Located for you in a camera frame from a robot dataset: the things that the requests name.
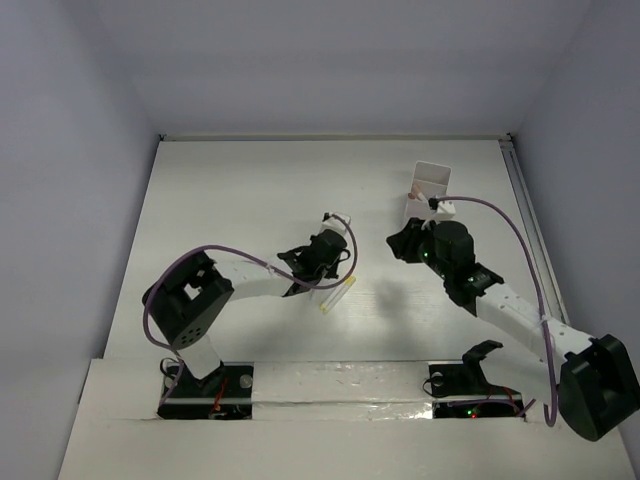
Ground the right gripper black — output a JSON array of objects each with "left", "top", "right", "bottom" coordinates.
[{"left": 386, "top": 216, "right": 452, "bottom": 280}]

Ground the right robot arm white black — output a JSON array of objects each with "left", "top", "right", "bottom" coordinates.
[{"left": 386, "top": 218, "right": 639, "bottom": 442}]

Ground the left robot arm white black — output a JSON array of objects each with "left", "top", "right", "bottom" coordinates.
[{"left": 142, "top": 228, "right": 351, "bottom": 395}]

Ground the white divided organizer box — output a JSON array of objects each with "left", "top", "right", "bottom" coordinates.
[{"left": 404, "top": 161, "right": 451, "bottom": 221}]

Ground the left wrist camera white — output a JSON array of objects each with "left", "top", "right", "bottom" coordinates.
[{"left": 319, "top": 211, "right": 351, "bottom": 237}]

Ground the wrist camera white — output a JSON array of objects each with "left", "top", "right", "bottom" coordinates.
[
  {"left": 427, "top": 197, "right": 456, "bottom": 222},
  {"left": 319, "top": 211, "right": 351, "bottom": 237}
]

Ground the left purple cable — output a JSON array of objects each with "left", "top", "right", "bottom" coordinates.
[{"left": 142, "top": 214, "right": 359, "bottom": 401}]

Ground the purple cable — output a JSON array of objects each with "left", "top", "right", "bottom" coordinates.
[
  {"left": 142, "top": 214, "right": 359, "bottom": 401},
  {"left": 434, "top": 196, "right": 560, "bottom": 427}
]

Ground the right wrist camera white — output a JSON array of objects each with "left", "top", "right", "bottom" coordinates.
[{"left": 427, "top": 197, "right": 456, "bottom": 222}]

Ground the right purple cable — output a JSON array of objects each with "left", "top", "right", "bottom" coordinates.
[{"left": 434, "top": 196, "right": 560, "bottom": 427}]

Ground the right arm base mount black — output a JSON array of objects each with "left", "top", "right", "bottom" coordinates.
[{"left": 422, "top": 340, "right": 525, "bottom": 419}]

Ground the aluminium rail right edge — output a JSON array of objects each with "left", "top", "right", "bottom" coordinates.
[{"left": 499, "top": 140, "right": 570, "bottom": 324}]

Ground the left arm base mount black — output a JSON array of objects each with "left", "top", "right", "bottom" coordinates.
[{"left": 157, "top": 363, "right": 254, "bottom": 420}]

